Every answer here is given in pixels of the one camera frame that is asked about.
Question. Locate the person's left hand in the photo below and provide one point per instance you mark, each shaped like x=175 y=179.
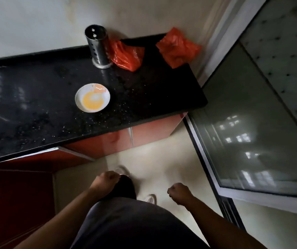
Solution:
x=104 y=182

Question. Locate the person's right hand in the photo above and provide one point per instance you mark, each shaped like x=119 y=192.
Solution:
x=180 y=193

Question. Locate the person's left fingers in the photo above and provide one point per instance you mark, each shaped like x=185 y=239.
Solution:
x=113 y=176

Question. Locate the person's right fingers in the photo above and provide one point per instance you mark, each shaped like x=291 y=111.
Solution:
x=173 y=193

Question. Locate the person's right forearm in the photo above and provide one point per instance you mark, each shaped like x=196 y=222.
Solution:
x=221 y=228

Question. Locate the person's left forearm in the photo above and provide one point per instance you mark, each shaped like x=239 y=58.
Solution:
x=60 y=223

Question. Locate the person's left shoe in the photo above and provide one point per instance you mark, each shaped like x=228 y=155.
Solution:
x=123 y=170

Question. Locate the person's shoe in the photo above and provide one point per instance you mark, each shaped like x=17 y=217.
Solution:
x=123 y=170
x=151 y=199

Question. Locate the person's right shoe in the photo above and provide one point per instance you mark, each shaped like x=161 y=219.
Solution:
x=151 y=199

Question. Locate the person's dark clothing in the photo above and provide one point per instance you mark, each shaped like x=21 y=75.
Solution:
x=132 y=223

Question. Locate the white bowl with orange residue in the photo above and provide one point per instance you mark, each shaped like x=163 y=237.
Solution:
x=92 y=97

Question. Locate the open red cabinet door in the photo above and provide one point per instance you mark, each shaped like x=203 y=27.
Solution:
x=21 y=189

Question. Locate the glass sliding door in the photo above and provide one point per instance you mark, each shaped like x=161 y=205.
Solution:
x=254 y=121

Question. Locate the orange plastic bag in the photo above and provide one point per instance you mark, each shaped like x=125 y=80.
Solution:
x=126 y=55
x=177 y=48

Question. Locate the perforated steel utensil holder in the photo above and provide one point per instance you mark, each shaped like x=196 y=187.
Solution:
x=98 y=46

